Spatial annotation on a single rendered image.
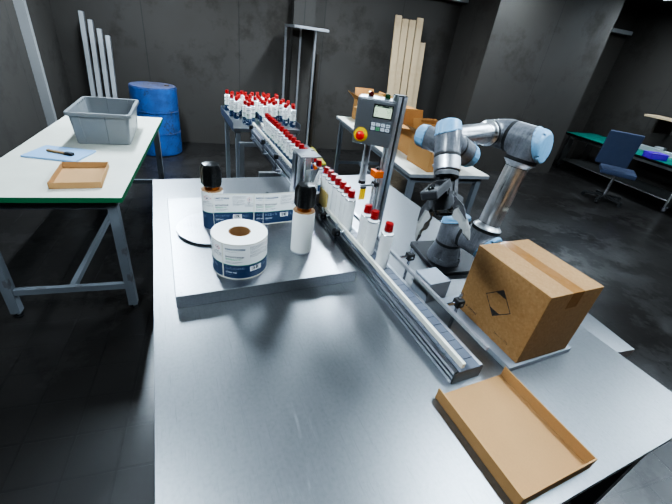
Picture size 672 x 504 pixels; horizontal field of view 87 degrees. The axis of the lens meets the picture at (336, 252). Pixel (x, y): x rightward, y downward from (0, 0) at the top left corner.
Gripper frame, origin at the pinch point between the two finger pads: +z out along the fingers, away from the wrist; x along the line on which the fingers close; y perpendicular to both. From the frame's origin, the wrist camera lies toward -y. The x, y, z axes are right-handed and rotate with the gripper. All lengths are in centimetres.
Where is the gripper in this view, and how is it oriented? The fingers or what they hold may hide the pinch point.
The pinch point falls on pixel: (440, 241)
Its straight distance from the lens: 103.3
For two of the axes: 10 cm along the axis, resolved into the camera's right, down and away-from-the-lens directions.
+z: -0.7, 9.9, -0.9
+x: -8.0, -0.1, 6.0
